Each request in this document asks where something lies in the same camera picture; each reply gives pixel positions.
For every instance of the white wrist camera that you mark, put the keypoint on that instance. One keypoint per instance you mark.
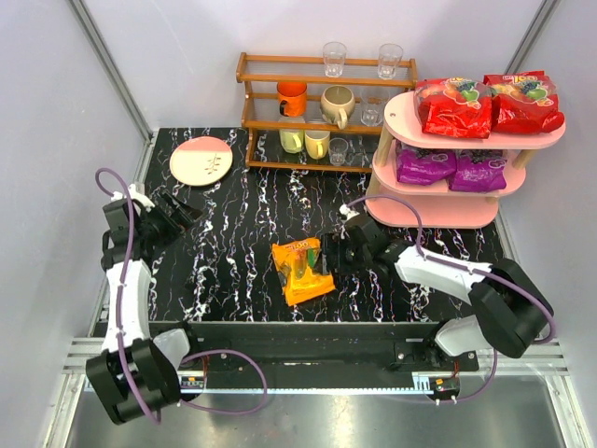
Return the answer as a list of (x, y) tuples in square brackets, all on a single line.
[(137, 193), (349, 214)]

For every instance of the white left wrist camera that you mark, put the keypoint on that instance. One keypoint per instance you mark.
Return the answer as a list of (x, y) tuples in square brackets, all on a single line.
[(137, 193)]

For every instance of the pink three-tier shelf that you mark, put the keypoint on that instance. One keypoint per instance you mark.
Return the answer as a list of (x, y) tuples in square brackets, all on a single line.
[(438, 206)]

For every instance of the purple candy bag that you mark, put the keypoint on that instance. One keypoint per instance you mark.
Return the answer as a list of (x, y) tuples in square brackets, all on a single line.
[(422, 166), (479, 171)]

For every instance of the beige round mug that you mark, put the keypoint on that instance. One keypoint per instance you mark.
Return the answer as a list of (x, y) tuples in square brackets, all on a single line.
[(337, 105)]

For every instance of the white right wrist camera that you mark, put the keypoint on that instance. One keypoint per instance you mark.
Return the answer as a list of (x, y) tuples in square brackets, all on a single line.
[(349, 214)]

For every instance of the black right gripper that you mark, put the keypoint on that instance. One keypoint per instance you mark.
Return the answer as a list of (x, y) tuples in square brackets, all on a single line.
[(334, 254)]

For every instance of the pink and cream plate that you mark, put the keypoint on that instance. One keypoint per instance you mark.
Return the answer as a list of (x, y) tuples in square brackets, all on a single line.
[(201, 161)]

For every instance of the cream yellow mug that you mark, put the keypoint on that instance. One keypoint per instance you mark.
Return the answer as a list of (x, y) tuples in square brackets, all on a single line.
[(316, 143)]

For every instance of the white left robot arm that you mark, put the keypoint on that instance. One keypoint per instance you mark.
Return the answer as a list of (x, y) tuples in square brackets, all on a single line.
[(136, 372)]

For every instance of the pale green mug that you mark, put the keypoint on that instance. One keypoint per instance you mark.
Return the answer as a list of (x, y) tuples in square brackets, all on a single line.
[(292, 140)]

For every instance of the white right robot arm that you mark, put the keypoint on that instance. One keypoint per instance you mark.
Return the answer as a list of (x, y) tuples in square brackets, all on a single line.
[(508, 310)]

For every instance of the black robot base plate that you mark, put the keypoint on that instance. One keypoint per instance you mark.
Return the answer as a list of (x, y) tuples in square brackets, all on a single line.
[(387, 345)]

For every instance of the clear glass middle shelf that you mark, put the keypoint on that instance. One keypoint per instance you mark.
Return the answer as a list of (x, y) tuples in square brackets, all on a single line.
[(372, 104)]

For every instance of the clear glass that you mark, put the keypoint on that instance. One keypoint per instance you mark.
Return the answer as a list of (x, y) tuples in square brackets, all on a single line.
[(334, 56), (389, 58)]

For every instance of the brown wooden cup rack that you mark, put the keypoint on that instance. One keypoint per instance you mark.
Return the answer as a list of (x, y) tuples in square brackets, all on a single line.
[(261, 74)]

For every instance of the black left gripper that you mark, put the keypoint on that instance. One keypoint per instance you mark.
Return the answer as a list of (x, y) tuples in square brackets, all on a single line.
[(168, 215)]

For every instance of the clear glass top right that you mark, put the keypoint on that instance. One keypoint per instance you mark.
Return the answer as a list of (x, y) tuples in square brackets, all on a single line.
[(389, 58)]

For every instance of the clear glass bottom shelf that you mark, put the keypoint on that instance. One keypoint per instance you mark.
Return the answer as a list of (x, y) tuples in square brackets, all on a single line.
[(337, 151)]

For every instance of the clear glass shelf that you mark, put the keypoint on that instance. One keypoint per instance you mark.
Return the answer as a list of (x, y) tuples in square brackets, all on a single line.
[(337, 151), (372, 104)]

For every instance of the orange mug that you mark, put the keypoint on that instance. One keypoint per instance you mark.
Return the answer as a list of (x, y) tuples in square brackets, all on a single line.
[(292, 98)]

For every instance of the clear glass top left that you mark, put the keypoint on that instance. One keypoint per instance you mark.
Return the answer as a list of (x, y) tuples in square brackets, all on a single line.
[(334, 56)]

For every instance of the red candy bag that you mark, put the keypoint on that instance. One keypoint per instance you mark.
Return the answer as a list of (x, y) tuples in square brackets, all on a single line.
[(524, 103), (455, 107)]

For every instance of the orange candy bag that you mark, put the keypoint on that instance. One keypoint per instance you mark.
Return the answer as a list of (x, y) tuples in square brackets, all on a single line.
[(295, 265)]

